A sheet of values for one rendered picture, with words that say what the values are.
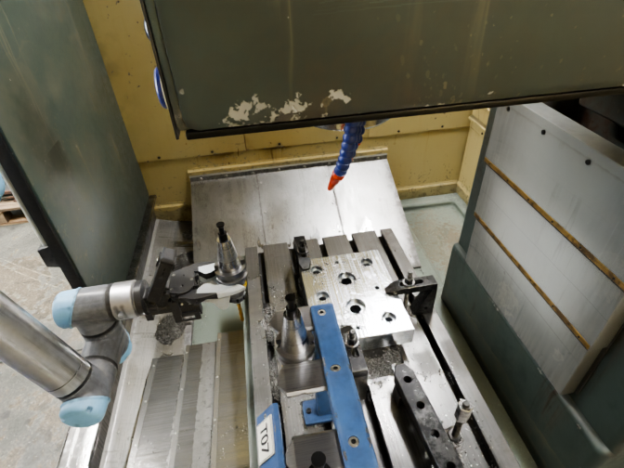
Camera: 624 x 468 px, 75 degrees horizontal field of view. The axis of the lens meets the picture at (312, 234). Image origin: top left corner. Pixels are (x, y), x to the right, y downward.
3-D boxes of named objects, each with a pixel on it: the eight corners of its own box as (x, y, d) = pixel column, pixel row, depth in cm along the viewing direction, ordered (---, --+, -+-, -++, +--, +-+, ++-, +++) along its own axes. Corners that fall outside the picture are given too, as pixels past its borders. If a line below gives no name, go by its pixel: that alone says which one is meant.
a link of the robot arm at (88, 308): (74, 310, 86) (57, 281, 80) (128, 303, 87) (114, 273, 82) (62, 341, 80) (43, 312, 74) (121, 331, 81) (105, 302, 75)
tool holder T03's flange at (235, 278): (249, 281, 80) (247, 272, 78) (218, 289, 79) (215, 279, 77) (244, 261, 85) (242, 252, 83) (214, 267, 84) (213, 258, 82)
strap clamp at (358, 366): (351, 401, 90) (353, 361, 81) (338, 352, 100) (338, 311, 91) (366, 398, 90) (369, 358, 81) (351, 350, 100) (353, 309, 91)
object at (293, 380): (279, 400, 58) (279, 396, 57) (275, 368, 62) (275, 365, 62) (327, 391, 59) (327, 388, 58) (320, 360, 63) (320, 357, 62)
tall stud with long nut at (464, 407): (450, 445, 82) (462, 411, 74) (445, 431, 84) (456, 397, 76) (463, 442, 82) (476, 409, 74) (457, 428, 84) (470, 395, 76)
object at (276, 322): (272, 338, 66) (271, 335, 66) (269, 313, 71) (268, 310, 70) (314, 331, 67) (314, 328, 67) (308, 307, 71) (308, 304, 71)
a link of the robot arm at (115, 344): (88, 385, 84) (66, 354, 77) (102, 341, 93) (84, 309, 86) (127, 380, 85) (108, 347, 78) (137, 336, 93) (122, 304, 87)
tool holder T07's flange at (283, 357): (317, 367, 63) (316, 357, 61) (277, 370, 62) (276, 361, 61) (313, 334, 68) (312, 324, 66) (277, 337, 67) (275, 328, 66)
